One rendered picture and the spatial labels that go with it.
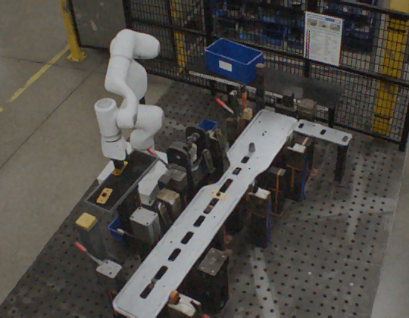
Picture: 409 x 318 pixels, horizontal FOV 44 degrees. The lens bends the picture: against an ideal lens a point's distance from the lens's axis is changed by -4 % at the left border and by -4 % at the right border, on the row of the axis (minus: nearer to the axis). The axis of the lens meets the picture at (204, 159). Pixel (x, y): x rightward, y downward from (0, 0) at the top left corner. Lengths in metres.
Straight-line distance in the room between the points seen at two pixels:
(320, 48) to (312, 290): 1.30
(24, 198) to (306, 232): 2.26
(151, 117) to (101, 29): 2.71
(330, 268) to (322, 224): 0.27
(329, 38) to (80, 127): 2.46
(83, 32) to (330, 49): 3.02
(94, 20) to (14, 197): 1.94
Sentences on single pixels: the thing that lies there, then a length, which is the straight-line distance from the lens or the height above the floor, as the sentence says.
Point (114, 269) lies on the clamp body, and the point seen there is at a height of 1.06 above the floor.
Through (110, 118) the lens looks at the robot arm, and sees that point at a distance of 2.07.
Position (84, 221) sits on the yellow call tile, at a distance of 2.19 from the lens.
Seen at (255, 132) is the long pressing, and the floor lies 1.00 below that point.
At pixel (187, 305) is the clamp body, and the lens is 1.99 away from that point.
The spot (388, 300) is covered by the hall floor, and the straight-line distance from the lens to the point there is 3.34.
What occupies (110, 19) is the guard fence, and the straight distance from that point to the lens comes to 5.08.
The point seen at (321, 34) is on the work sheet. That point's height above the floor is 1.33.
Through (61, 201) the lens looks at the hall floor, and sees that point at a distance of 3.99.
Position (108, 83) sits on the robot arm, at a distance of 2.15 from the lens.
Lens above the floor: 2.74
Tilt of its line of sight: 42 degrees down
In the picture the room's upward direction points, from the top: 5 degrees counter-clockwise
